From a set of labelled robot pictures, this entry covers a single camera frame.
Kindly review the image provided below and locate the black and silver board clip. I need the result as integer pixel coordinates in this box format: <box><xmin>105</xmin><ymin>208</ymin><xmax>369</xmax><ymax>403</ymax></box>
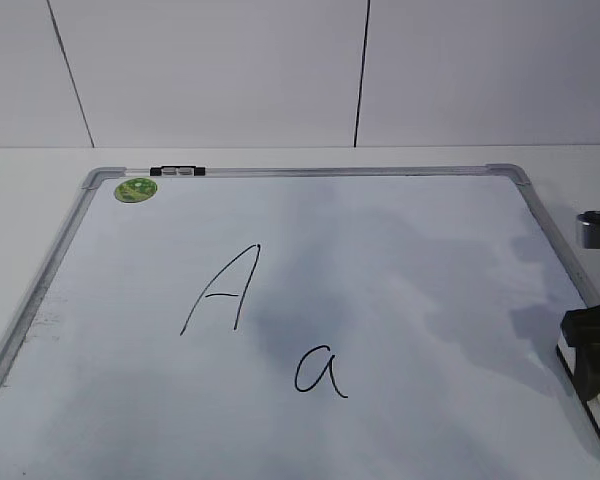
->
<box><xmin>149</xmin><ymin>165</ymin><xmax>206</xmax><ymax>177</ymax></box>

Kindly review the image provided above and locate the white board with grey frame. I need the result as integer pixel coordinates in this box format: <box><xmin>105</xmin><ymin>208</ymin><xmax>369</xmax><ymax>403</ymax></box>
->
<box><xmin>0</xmin><ymin>164</ymin><xmax>600</xmax><ymax>479</ymax></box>

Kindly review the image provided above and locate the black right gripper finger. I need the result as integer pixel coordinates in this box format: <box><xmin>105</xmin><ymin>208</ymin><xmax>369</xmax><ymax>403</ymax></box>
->
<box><xmin>560</xmin><ymin>305</ymin><xmax>600</xmax><ymax>402</ymax></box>

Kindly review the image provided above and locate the round green sticker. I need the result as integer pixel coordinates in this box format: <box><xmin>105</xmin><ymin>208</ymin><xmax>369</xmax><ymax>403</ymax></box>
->
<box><xmin>114</xmin><ymin>178</ymin><xmax>158</xmax><ymax>204</ymax></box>

